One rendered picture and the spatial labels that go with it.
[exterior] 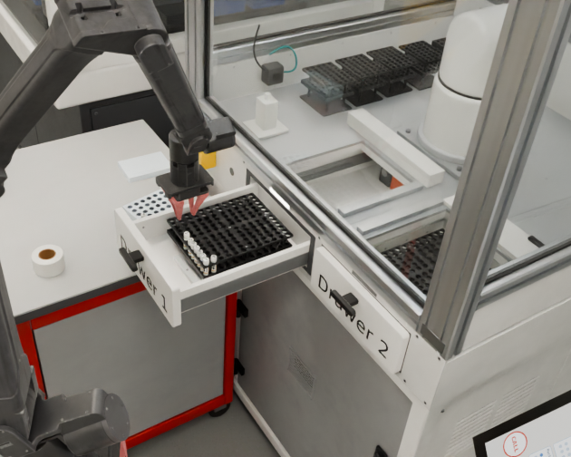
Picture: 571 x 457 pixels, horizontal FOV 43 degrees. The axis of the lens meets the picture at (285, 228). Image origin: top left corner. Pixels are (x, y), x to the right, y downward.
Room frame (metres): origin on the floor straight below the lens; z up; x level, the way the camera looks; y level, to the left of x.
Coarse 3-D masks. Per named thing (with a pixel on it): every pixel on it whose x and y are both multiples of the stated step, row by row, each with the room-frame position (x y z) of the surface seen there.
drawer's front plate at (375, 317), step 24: (336, 264) 1.11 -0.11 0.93; (336, 288) 1.08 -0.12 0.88; (360, 288) 1.04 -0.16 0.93; (336, 312) 1.07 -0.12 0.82; (360, 312) 1.02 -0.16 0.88; (384, 312) 0.98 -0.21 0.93; (360, 336) 1.01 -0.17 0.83; (384, 336) 0.96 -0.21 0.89; (408, 336) 0.93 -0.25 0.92; (384, 360) 0.95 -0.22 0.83
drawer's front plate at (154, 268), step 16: (128, 224) 1.17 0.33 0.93; (128, 240) 1.16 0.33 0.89; (144, 240) 1.12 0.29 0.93; (144, 256) 1.09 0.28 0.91; (160, 272) 1.03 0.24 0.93; (160, 288) 1.03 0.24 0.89; (176, 288) 0.99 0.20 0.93; (160, 304) 1.03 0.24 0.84; (176, 304) 0.99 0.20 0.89; (176, 320) 0.99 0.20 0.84
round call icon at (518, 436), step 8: (512, 432) 0.67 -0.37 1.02; (520, 432) 0.66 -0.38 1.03; (504, 440) 0.66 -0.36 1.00; (512, 440) 0.66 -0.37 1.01; (520, 440) 0.65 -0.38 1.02; (504, 448) 0.65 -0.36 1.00; (512, 448) 0.64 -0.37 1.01; (520, 448) 0.64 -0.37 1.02; (528, 448) 0.63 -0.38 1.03; (504, 456) 0.64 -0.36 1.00; (512, 456) 0.63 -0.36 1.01
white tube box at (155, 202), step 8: (152, 192) 1.46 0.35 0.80; (160, 192) 1.47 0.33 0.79; (136, 200) 1.42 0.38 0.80; (144, 200) 1.43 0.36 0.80; (152, 200) 1.43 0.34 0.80; (160, 200) 1.43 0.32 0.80; (168, 200) 1.43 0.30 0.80; (128, 208) 1.40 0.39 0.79; (136, 208) 1.39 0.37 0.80; (144, 208) 1.39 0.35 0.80; (152, 208) 1.40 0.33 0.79; (160, 208) 1.40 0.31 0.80; (168, 208) 1.40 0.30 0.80; (136, 216) 1.36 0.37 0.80
